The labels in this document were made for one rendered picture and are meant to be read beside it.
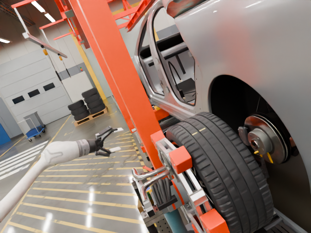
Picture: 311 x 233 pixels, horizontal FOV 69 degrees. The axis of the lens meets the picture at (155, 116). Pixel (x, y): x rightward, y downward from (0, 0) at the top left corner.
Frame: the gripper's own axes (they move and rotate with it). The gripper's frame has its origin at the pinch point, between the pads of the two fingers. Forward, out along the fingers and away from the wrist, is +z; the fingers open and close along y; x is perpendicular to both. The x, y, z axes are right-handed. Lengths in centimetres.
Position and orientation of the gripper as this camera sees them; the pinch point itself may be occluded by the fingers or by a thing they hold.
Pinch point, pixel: (119, 139)
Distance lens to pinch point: 139.8
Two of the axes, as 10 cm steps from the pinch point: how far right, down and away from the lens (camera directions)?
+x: -5.9, -4.4, 6.8
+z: 7.9, -1.5, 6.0
